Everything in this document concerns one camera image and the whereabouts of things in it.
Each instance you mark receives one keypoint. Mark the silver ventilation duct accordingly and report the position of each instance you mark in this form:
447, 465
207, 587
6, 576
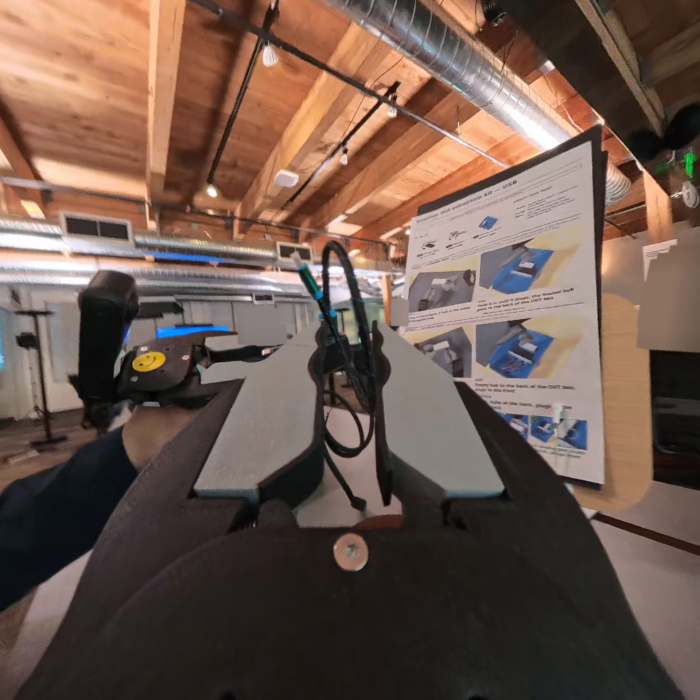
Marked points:
164, 257
465, 60

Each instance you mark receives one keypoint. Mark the black floor lamp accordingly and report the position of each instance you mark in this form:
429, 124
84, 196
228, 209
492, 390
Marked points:
41, 377

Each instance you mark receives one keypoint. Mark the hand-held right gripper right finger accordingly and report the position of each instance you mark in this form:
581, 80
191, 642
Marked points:
437, 432

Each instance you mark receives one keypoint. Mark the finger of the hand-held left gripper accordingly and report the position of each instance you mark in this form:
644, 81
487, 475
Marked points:
240, 354

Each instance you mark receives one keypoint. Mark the person's left hand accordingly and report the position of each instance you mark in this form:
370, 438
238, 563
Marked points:
156, 432

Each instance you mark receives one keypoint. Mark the printed instruction sheet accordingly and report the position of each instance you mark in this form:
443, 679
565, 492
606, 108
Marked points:
536, 328

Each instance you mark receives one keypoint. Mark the television screen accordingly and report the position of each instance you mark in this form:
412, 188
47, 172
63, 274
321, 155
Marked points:
191, 331

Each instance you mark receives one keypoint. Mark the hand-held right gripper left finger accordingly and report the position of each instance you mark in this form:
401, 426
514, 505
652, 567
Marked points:
262, 432

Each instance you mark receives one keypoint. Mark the black studio light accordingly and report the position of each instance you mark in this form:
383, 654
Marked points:
158, 309

